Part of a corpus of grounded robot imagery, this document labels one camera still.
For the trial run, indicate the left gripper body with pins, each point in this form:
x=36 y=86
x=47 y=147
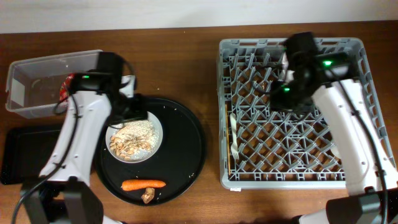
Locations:
x=126 y=108

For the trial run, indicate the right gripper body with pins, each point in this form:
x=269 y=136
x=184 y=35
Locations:
x=285 y=98

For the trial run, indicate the grey round plate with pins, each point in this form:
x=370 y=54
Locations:
x=158 y=126

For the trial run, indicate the red snack wrapper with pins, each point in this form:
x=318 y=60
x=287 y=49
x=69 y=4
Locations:
x=65 y=86

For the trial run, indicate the cream white cup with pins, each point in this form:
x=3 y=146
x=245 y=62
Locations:
x=335 y=152

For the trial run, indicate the orange carrot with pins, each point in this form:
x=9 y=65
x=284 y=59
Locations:
x=136 y=184

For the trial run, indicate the white plastic fork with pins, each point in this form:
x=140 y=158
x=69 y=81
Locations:
x=234 y=146

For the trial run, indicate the wooden chopstick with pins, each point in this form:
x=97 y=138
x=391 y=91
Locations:
x=227 y=141

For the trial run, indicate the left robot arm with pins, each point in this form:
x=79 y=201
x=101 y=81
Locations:
x=97 y=99

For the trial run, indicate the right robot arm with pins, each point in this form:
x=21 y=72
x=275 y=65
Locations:
x=331 y=83

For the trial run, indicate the grey plastic dishwasher rack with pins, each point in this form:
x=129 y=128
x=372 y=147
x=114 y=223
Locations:
x=281 y=150

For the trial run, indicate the clear plastic waste bin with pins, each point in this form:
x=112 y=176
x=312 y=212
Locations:
x=34 y=85

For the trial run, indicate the food scraps on plate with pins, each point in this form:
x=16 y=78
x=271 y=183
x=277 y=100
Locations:
x=134 y=140

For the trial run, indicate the round black serving tray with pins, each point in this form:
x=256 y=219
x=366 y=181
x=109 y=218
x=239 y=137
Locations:
x=178 y=161

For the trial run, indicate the brown food scrap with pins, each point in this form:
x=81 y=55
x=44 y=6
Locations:
x=148 y=195

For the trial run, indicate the black rectangular tray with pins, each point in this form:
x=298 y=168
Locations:
x=26 y=151

